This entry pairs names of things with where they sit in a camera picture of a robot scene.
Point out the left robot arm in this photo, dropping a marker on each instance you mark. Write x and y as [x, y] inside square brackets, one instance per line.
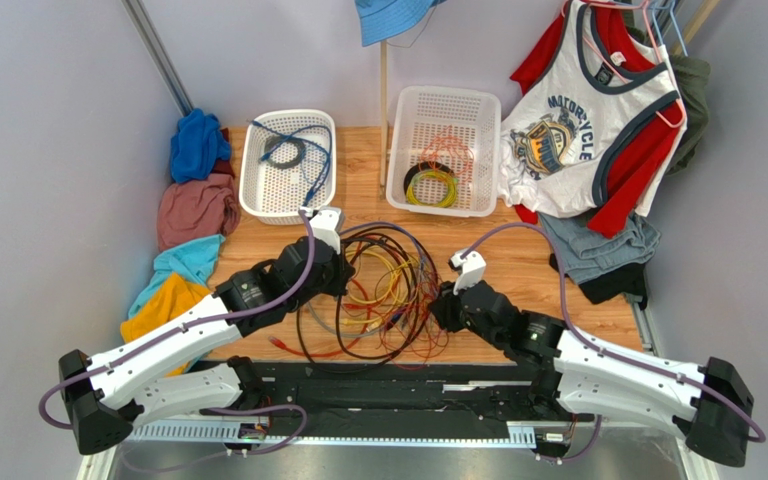
[103, 398]

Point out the white motorcycle tank top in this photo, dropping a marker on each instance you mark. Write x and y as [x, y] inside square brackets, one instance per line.
[599, 118]

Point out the black garment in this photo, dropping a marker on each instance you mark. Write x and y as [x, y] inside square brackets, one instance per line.
[602, 280]

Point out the right white basket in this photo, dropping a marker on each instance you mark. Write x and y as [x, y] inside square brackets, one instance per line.
[444, 152]

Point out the blue bucket hat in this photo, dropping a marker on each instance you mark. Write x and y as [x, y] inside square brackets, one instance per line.
[381, 20]

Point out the teal cloth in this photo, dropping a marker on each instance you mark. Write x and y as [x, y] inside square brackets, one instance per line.
[195, 261]

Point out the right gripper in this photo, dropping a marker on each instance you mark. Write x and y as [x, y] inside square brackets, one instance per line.
[447, 314]

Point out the folded blue jeans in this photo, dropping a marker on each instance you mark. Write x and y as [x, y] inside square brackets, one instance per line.
[588, 255]

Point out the left white basket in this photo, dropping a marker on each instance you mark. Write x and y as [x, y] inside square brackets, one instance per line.
[289, 161]

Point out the pink cloth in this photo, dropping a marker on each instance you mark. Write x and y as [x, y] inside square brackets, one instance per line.
[197, 209]

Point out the green garment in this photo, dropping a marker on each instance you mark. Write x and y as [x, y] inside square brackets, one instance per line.
[691, 75]

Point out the aluminium corner profile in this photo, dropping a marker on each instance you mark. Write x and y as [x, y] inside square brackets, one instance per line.
[153, 43]

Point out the white basket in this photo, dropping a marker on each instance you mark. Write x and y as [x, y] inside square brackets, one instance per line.
[289, 161]
[444, 152]

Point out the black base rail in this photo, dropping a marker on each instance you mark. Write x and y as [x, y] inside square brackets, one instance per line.
[357, 401]

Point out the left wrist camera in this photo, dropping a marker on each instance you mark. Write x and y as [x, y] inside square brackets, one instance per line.
[326, 223]

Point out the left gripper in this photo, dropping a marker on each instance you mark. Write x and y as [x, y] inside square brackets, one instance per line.
[338, 285]

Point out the blue cloth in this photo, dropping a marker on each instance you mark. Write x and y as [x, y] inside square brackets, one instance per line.
[197, 146]

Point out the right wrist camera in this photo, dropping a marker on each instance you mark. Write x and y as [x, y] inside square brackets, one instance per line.
[470, 267]

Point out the yellow cloth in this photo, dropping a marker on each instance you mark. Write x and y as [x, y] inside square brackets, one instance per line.
[174, 297]

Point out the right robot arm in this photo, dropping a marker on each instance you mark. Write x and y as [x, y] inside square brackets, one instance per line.
[709, 407]

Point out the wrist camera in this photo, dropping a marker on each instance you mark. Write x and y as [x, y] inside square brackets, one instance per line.
[470, 267]
[326, 223]

